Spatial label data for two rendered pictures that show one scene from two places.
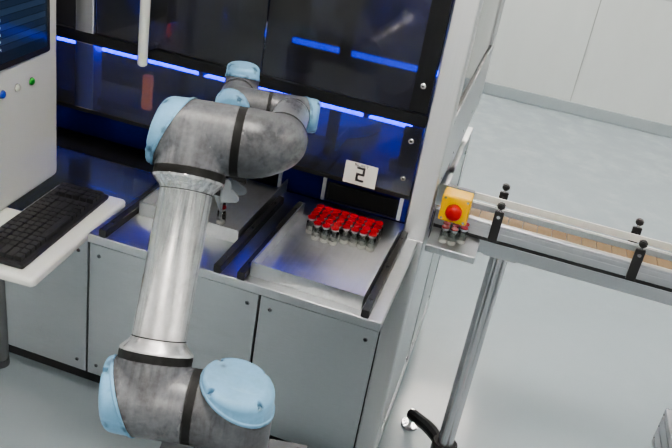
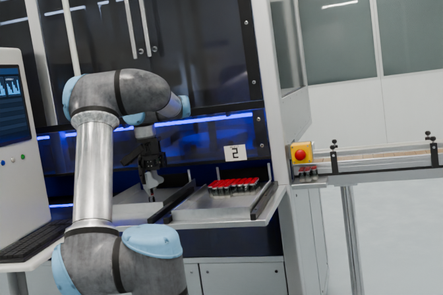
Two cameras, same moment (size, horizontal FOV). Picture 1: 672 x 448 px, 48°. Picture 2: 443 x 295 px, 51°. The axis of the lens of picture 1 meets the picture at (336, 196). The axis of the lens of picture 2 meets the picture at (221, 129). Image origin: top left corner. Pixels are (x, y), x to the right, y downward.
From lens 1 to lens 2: 0.50 m
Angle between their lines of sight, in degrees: 20
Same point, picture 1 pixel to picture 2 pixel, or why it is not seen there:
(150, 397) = (87, 255)
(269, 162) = (142, 93)
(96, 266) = not seen: hidden behind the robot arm
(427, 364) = not seen: outside the picture
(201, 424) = (126, 265)
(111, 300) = not seen: outside the picture
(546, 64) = (364, 133)
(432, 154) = (274, 122)
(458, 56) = (267, 55)
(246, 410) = (155, 243)
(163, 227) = (80, 148)
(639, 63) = (420, 114)
